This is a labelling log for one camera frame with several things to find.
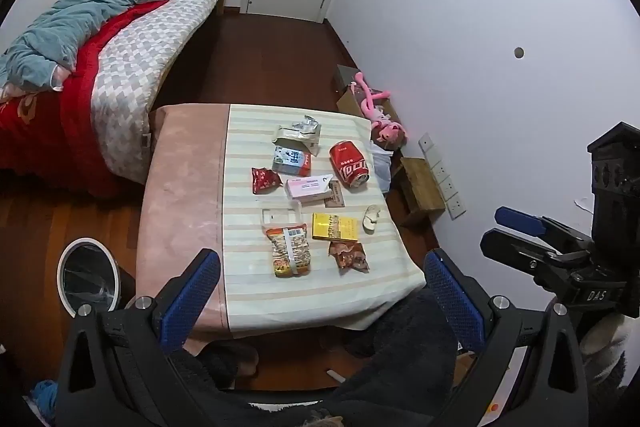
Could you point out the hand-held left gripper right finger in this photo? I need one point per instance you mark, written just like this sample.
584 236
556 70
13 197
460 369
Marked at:
452 302

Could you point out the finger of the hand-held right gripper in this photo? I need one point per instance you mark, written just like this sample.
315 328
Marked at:
505 247
517 219

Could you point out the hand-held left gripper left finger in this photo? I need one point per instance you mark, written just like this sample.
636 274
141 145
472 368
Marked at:
192 297

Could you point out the black bin with white rim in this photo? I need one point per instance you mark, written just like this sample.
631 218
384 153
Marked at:
90 279

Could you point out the red snack wrapper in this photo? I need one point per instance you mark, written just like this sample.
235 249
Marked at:
265 181

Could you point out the person's right forearm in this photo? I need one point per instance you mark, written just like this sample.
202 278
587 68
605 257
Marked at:
607 347

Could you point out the white power strip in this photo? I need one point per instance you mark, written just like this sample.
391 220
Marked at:
442 177

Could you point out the white paper bag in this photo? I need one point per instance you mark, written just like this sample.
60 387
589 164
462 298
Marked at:
505 382

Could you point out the wooden stool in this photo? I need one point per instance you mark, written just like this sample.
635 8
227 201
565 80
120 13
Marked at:
422 187

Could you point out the orange snack packet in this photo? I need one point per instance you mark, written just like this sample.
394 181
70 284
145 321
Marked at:
290 252

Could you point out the brown crumpled wrapper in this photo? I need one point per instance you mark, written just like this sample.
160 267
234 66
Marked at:
350 256

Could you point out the clear plastic box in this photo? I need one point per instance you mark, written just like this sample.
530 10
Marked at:
280 216

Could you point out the table with striped cloth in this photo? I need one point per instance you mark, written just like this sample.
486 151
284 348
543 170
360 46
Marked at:
320 297

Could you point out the white stick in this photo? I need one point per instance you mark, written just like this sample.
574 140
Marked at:
335 375

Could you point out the yellow box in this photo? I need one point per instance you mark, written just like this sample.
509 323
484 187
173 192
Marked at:
334 227

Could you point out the clear plastic bag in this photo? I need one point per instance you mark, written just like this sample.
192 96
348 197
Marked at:
382 169

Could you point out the brown card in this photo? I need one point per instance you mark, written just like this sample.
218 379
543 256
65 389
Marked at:
336 199

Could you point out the pink white paper box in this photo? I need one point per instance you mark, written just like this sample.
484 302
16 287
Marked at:
307 188

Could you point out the pink plush toy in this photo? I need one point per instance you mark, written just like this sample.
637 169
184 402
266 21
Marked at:
382 122

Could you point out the blue white milk carton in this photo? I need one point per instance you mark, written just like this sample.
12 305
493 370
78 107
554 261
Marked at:
291 161

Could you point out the red drink can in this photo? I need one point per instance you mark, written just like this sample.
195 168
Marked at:
349 164

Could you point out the blue cloth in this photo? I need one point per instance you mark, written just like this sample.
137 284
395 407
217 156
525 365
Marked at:
45 399

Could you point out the crumpled silver white packet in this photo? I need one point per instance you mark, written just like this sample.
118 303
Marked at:
297 134

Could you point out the cardboard box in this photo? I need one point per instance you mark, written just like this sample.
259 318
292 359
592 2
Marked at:
352 104

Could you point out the grey white checkered sheet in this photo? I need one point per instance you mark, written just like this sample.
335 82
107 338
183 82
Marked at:
135 72

